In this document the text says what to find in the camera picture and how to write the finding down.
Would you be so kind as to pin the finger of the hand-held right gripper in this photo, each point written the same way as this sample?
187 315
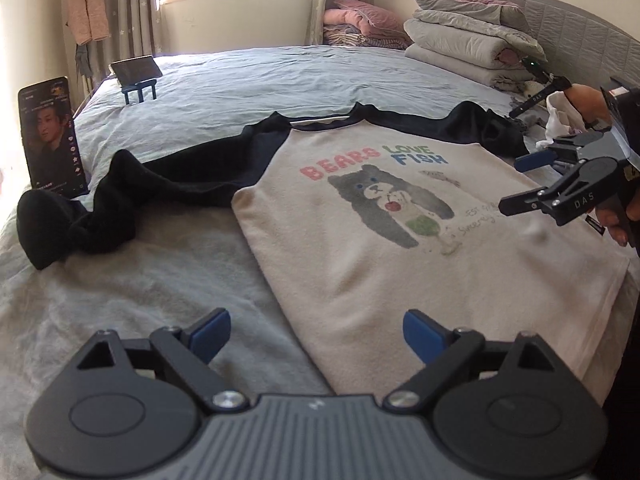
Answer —
520 202
535 160

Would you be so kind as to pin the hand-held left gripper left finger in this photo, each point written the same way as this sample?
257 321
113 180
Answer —
212 335

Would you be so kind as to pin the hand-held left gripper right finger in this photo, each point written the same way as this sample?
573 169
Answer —
422 335

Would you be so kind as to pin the cream bear-print shirt black sleeves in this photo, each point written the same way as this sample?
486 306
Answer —
350 260

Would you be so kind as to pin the person's right hand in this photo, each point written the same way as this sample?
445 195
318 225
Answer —
614 222

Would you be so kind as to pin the white sock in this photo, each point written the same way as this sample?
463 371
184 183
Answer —
562 120

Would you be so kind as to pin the pale grey folded quilt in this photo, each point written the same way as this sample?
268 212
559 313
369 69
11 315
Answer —
460 67

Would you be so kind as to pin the grey padded headboard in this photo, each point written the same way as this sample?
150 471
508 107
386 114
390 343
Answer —
585 35

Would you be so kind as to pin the stack of folded grey quilts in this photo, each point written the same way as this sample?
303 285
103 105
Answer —
500 35

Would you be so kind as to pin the grey pillow pink underside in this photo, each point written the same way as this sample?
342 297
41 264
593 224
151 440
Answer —
460 2

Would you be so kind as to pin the pink pillows pile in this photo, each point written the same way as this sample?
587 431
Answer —
340 20

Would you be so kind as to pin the blue phone stand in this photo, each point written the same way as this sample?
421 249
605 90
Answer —
140 91

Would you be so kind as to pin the black smartphone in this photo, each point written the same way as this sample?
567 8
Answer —
135 69
50 135

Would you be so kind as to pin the dark grey hanging cloth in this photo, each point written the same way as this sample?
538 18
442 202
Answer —
84 60

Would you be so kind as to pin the pink quilted jacket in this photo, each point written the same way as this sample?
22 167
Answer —
87 5

